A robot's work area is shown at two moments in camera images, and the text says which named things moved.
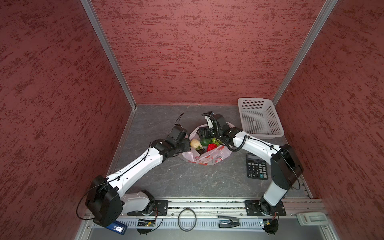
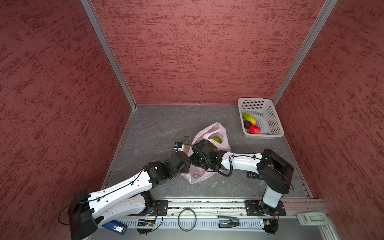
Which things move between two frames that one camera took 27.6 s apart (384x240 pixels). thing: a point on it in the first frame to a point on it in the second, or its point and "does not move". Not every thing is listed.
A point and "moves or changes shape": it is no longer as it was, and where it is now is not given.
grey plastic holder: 308,218 does not move
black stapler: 226,221 does not move
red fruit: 211,146 moves or changes shape
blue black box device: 117,227 does not move
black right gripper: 207,130 to 195,155
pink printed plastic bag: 218,155 moves or changes shape
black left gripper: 187,148 to 186,169
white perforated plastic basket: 260,118 does not move
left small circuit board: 144,222 does not move
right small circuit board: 271,226 does not move
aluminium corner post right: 326,11 does not move
